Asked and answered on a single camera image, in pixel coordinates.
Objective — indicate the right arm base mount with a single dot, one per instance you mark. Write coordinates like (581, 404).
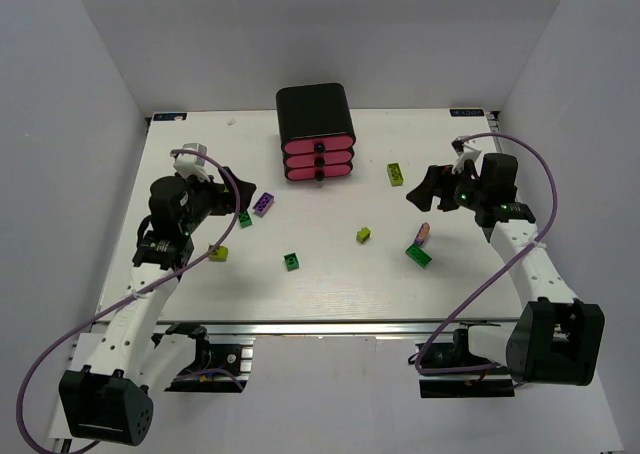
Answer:
(455, 378)

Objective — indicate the left blue label sticker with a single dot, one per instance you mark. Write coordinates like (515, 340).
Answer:
(169, 117)

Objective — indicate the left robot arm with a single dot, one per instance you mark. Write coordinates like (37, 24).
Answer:
(110, 398)

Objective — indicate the pink drawer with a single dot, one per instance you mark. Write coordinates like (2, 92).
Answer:
(317, 160)
(319, 174)
(318, 144)

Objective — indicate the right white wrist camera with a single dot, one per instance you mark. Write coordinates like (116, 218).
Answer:
(464, 153)

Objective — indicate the lime long lego brick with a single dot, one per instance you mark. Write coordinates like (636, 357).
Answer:
(395, 174)

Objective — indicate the dark green square lego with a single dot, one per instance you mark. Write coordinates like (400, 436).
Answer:
(291, 262)

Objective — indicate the black drawer cabinet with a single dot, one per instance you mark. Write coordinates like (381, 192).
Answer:
(313, 111)

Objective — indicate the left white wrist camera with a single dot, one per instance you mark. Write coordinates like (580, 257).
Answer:
(187, 165)

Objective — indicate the purple lego with orange print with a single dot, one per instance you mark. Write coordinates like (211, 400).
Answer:
(422, 234)

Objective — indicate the dark green curved lego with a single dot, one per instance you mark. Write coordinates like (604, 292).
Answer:
(244, 219)

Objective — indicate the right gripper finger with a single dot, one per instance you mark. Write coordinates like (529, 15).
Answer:
(422, 196)
(444, 169)

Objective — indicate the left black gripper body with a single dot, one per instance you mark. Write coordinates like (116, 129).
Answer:
(223, 194)

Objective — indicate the dark green long lego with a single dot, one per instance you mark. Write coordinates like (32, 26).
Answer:
(418, 255)

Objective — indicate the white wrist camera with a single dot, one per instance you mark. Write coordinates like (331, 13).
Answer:
(187, 165)
(464, 153)

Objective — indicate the lime small lego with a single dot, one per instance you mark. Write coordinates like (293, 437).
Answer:
(363, 235)

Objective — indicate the blue label sticker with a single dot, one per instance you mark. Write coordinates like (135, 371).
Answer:
(169, 117)
(467, 112)

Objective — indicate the right blue label sticker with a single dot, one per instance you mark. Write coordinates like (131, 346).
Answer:
(467, 112)

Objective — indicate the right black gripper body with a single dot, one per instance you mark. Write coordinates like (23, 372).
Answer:
(445, 189)

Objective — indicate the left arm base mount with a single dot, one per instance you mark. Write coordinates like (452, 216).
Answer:
(214, 368)

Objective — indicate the purple long lego brick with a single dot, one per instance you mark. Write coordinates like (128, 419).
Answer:
(263, 204)

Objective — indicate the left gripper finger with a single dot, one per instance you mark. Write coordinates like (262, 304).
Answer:
(228, 176)
(243, 193)

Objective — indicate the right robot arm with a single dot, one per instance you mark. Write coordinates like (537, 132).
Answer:
(557, 337)

